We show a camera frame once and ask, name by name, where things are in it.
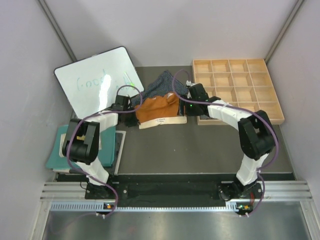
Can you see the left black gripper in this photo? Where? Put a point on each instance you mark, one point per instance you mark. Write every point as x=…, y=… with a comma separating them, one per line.
x=128, y=108

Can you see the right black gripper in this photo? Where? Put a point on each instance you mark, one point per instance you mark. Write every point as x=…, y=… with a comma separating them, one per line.
x=187, y=112

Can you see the orange underwear white waistband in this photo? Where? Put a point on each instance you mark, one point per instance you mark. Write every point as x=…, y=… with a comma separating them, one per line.
x=160, y=110

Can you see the grey striped underwear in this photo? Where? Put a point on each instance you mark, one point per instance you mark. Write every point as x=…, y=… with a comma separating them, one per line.
x=204, y=117

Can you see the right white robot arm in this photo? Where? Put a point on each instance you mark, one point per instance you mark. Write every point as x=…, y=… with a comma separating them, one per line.
x=256, y=134

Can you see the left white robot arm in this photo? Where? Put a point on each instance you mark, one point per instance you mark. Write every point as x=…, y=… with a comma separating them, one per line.
x=82, y=140

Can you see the dark blue striped underwear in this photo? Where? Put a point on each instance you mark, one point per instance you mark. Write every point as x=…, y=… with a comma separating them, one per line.
x=162, y=86

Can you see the green marker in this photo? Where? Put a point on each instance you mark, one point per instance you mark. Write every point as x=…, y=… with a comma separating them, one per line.
x=129, y=84

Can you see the white whiteboard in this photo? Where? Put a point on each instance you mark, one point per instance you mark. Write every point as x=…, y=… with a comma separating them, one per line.
x=91, y=84

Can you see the wooden compartment tray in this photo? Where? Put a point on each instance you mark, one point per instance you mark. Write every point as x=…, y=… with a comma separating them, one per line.
x=245, y=83

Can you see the teal folder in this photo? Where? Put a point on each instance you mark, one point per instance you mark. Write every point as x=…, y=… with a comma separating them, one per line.
x=106, y=153

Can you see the yellow picture book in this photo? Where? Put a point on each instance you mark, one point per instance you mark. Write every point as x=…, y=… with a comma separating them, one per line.
x=62, y=139

